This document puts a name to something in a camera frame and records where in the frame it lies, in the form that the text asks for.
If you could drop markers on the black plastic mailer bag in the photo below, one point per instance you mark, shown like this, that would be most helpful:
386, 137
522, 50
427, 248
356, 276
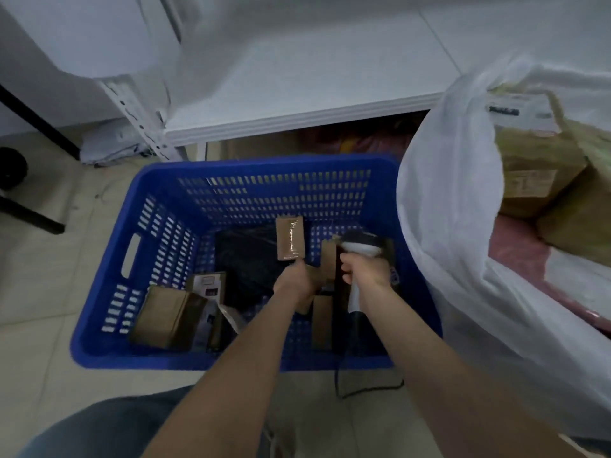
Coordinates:
248, 267

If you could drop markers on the person's right forearm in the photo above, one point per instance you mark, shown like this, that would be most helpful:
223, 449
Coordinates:
453, 391

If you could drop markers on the wooden folding table black legs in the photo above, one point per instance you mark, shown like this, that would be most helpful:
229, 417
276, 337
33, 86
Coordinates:
28, 114

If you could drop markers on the white paper sign sheet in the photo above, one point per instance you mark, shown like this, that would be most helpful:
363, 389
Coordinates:
86, 33

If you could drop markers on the person's left hand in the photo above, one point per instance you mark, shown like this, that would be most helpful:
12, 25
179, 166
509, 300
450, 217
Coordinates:
296, 286

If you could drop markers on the white metal shelf rack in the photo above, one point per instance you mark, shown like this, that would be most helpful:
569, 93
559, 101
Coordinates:
310, 76

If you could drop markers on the person's right hand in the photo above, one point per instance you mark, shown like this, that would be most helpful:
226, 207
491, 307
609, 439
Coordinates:
372, 274

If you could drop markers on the person's left leg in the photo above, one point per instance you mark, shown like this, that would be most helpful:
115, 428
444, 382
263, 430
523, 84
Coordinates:
95, 429

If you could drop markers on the grey plastic mailer bag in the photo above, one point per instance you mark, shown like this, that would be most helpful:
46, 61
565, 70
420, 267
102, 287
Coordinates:
110, 143

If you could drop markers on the white woven sack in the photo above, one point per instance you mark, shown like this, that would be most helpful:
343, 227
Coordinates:
453, 185

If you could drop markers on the grey handheld barcode scanner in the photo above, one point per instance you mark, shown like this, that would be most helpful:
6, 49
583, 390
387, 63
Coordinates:
360, 245

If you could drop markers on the person's left forearm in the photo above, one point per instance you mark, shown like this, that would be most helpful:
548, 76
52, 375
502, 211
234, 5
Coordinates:
229, 391

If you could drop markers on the pink mailer bag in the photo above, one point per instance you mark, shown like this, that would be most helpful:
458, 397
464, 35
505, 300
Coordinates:
515, 248

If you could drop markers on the blue plastic crate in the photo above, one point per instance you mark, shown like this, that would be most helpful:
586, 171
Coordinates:
262, 166

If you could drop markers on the pile of parcels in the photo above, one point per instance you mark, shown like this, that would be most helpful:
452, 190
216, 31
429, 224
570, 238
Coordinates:
162, 314

